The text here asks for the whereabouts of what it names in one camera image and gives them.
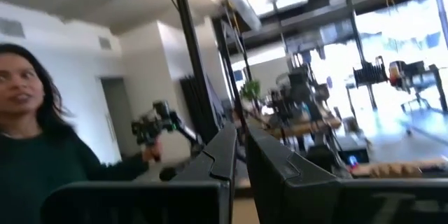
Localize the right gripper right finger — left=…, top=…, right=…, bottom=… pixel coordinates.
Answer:
left=245, top=125, right=448, bottom=224

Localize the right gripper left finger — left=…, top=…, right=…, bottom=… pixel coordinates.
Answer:
left=41, top=122, right=239, bottom=224

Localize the person's hand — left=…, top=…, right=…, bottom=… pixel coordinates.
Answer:
left=141, top=139, right=163, bottom=164

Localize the black device with lit screen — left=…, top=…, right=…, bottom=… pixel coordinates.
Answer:
left=337, top=146, right=371, bottom=170

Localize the grey door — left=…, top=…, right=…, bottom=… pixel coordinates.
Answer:
left=100, top=76, right=132, bottom=164

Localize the background robot workstation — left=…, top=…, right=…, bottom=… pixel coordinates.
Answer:
left=268, top=63, right=343, bottom=141

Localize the green potted plant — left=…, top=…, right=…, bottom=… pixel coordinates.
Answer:
left=240, top=79, right=263, bottom=102

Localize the black equipment stand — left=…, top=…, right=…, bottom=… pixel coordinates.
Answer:
left=351, top=55, right=390, bottom=110

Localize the person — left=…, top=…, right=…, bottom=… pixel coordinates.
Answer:
left=0, top=43, right=163, bottom=224

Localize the black aluminium rig frame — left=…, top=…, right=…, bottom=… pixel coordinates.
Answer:
left=171, top=0, right=229, bottom=144

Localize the silver ventilation duct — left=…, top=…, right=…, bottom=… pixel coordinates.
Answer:
left=206, top=0, right=264, bottom=32

